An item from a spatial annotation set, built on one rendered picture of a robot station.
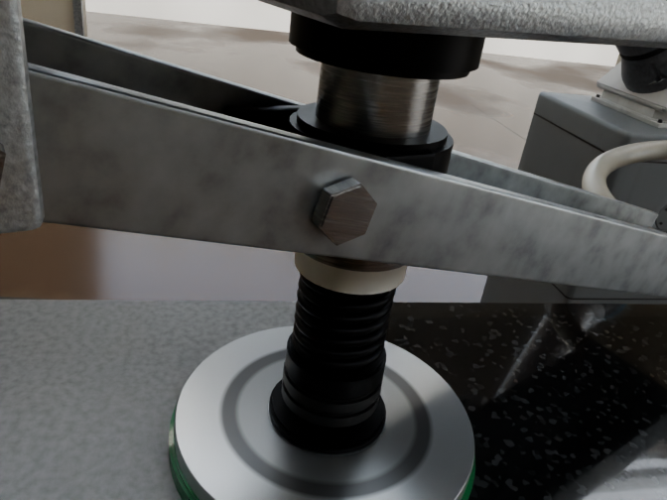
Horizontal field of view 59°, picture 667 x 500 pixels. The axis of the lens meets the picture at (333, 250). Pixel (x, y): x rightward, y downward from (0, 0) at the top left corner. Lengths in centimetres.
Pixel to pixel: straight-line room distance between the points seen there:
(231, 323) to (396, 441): 21
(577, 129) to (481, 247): 126
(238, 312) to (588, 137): 113
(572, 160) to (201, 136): 141
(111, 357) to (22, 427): 9
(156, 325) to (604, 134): 117
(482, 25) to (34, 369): 42
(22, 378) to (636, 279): 47
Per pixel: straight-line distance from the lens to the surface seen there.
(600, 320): 70
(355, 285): 33
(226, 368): 46
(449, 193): 30
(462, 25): 21
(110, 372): 51
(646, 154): 100
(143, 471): 43
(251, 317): 57
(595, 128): 153
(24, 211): 19
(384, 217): 28
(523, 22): 23
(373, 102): 30
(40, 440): 47
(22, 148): 19
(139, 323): 56
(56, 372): 52
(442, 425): 45
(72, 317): 58
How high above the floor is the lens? 112
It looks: 27 degrees down
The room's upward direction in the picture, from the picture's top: 8 degrees clockwise
